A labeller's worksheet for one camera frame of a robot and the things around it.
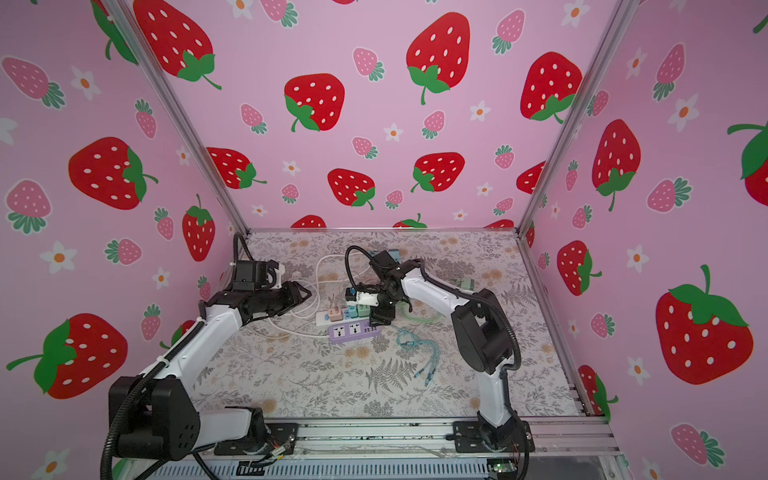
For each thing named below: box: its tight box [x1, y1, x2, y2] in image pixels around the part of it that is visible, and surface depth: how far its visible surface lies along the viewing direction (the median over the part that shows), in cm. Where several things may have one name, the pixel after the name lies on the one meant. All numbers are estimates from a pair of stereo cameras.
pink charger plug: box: [329, 305, 343, 322], surface depth 92 cm
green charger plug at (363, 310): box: [356, 304, 371, 318], surface depth 92 cm
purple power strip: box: [328, 320, 381, 343], surface depth 92 cm
